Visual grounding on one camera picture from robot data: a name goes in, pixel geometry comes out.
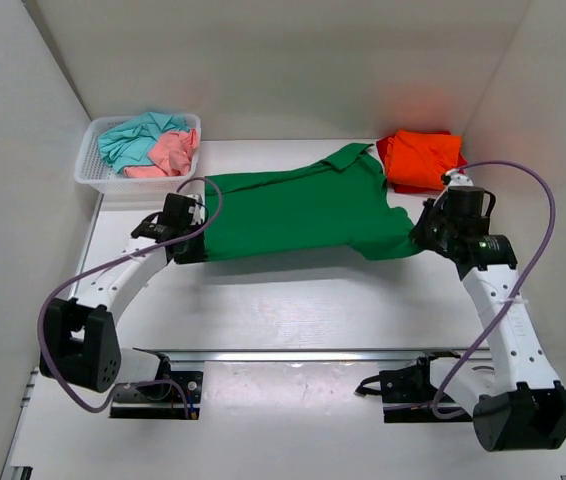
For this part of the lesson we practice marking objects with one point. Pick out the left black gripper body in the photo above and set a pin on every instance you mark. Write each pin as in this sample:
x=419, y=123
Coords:
x=194, y=251

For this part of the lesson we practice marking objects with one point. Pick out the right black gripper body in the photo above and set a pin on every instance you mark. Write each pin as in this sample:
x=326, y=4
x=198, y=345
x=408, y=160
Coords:
x=433, y=228

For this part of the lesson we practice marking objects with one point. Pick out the green polo shirt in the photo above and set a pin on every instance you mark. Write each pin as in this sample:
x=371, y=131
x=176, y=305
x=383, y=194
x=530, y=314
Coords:
x=340, y=200

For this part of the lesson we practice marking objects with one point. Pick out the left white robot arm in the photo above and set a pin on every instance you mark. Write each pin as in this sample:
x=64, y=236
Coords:
x=80, y=333

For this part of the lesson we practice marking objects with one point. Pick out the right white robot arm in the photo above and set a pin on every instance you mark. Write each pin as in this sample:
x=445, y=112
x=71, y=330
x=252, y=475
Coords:
x=517, y=402

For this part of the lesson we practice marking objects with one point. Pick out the pink shirt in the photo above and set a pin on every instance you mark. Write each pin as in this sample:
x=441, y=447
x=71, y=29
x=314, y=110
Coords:
x=171, y=156

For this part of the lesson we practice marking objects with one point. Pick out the white plastic basket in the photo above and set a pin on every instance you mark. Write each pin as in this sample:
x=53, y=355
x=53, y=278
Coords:
x=92, y=171

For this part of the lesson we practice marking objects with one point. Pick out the orange folded shirt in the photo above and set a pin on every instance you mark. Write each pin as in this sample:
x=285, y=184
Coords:
x=423, y=157

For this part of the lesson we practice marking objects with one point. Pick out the light blue shirt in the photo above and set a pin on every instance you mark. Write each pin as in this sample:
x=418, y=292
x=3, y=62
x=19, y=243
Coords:
x=128, y=144

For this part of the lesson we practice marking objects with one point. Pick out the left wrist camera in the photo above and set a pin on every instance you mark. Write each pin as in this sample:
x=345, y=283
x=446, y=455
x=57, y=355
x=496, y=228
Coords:
x=198, y=209

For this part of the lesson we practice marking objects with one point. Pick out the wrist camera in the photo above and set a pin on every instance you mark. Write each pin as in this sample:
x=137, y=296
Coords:
x=198, y=209
x=456, y=178

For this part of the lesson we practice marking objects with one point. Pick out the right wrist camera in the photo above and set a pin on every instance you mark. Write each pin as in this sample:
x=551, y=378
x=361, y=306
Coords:
x=456, y=178

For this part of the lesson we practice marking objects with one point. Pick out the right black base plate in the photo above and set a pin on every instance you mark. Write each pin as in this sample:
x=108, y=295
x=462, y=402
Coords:
x=406, y=396

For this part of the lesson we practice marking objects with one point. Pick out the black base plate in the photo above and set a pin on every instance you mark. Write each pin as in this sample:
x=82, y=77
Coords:
x=406, y=396
x=178, y=400

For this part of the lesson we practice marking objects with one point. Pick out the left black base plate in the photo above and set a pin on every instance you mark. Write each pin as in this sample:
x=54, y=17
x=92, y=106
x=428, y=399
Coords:
x=178, y=400

